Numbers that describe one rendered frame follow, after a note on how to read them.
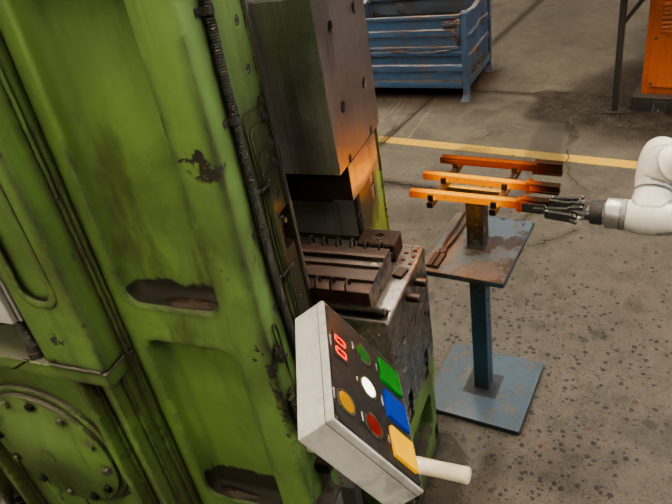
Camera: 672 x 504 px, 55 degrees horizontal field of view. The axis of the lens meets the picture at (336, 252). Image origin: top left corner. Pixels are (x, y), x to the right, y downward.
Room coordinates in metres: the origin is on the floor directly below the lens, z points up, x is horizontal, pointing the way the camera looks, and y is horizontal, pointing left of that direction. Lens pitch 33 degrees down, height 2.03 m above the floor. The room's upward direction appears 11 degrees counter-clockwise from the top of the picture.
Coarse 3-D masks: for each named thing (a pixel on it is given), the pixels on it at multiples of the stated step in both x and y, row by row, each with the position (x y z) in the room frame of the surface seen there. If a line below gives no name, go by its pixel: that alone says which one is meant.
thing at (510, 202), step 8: (416, 192) 1.87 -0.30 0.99; (424, 192) 1.86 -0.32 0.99; (432, 192) 1.85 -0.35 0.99; (440, 192) 1.84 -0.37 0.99; (448, 192) 1.83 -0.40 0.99; (456, 192) 1.82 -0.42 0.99; (448, 200) 1.81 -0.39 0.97; (456, 200) 1.79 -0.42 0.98; (464, 200) 1.78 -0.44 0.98; (472, 200) 1.76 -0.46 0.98; (480, 200) 1.75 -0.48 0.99; (488, 200) 1.74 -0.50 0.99; (496, 200) 1.72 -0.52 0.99; (504, 200) 1.71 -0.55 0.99; (512, 200) 1.70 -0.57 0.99; (520, 200) 1.68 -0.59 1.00; (528, 200) 1.67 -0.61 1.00; (536, 200) 1.66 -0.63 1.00; (544, 200) 1.65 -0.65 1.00; (520, 208) 1.68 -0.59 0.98
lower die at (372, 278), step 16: (368, 256) 1.54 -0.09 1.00; (384, 256) 1.53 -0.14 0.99; (320, 272) 1.52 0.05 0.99; (336, 272) 1.50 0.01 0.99; (352, 272) 1.49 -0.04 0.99; (368, 272) 1.47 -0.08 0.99; (384, 272) 1.51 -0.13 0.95; (320, 288) 1.45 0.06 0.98; (336, 288) 1.44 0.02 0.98; (352, 288) 1.42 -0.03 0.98; (368, 288) 1.41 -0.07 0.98; (368, 304) 1.39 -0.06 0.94
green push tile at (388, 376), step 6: (378, 360) 1.06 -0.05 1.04; (378, 366) 1.04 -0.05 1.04; (384, 366) 1.05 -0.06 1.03; (384, 372) 1.03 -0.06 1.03; (390, 372) 1.05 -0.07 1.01; (384, 378) 1.00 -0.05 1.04; (390, 378) 1.02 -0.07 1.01; (396, 378) 1.05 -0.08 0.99; (384, 384) 1.00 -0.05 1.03; (390, 384) 1.00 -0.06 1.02; (396, 384) 1.02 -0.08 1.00; (396, 390) 1.00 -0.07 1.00; (402, 396) 1.00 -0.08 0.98
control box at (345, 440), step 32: (320, 320) 1.04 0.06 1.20; (320, 352) 0.95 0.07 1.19; (352, 352) 1.01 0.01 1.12; (320, 384) 0.87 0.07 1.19; (352, 384) 0.91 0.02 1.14; (320, 416) 0.79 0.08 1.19; (352, 416) 0.81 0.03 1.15; (384, 416) 0.89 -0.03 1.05; (320, 448) 0.77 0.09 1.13; (352, 448) 0.77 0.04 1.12; (384, 448) 0.80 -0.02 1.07; (352, 480) 0.77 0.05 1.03; (384, 480) 0.77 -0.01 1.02; (416, 480) 0.78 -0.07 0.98
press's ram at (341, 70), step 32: (256, 0) 1.41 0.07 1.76; (288, 0) 1.37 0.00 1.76; (320, 0) 1.38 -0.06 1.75; (352, 0) 1.54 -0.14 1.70; (256, 32) 1.40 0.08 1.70; (288, 32) 1.37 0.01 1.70; (320, 32) 1.36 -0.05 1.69; (352, 32) 1.52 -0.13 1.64; (288, 64) 1.38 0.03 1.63; (320, 64) 1.34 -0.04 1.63; (352, 64) 1.49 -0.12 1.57; (288, 96) 1.38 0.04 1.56; (320, 96) 1.35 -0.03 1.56; (352, 96) 1.47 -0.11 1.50; (288, 128) 1.39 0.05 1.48; (320, 128) 1.36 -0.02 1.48; (352, 128) 1.44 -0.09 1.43; (288, 160) 1.40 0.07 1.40; (320, 160) 1.36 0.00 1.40
